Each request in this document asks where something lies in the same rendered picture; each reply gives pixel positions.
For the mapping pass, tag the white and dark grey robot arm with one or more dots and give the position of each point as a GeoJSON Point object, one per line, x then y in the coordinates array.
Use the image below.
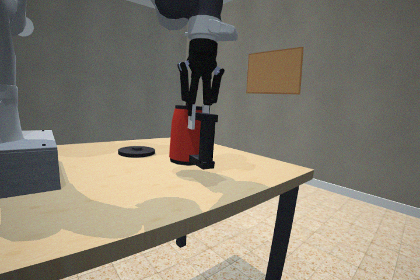
{"type": "Point", "coordinates": [202, 16]}

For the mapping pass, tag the red kettle with black handle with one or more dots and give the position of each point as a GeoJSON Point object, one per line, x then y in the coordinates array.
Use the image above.
{"type": "Point", "coordinates": [192, 147]}

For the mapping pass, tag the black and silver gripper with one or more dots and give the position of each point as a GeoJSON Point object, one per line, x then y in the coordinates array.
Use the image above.
{"type": "Point", "coordinates": [202, 62]}

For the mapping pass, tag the dark grey round disk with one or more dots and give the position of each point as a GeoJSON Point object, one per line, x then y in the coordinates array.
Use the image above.
{"type": "Point", "coordinates": [136, 151]}

